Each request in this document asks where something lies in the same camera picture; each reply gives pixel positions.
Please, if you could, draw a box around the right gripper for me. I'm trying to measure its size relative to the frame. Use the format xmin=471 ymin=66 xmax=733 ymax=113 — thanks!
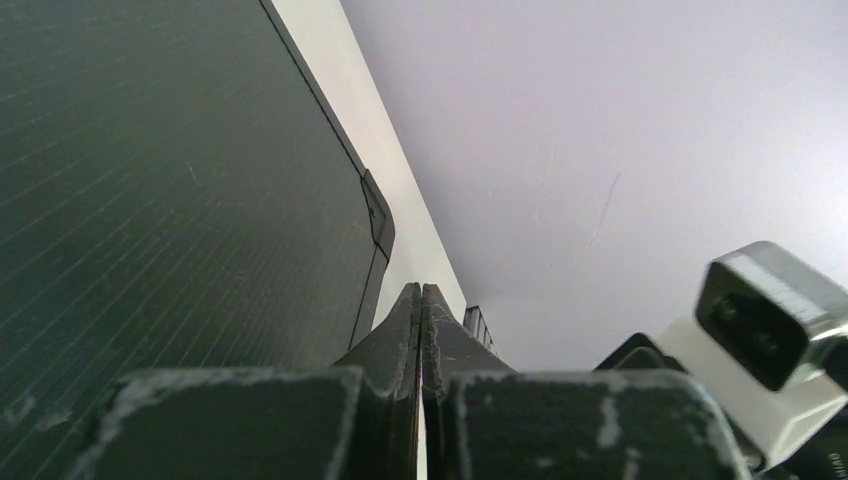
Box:
xmin=598 ymin=332 xmax=847 ymax=479

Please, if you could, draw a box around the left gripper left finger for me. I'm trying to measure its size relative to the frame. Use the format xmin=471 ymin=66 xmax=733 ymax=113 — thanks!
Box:
xmin=66 ymin=283 xmax=421 ymax=479

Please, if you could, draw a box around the black poker case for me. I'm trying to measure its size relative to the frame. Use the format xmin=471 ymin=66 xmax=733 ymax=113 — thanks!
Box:
xmin=1 ymin=1 xmax=394 ymax=479

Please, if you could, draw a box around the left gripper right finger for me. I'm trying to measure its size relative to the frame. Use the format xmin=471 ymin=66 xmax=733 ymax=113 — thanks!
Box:
xmin=421 ymin=284 xmax=751 ymax=479

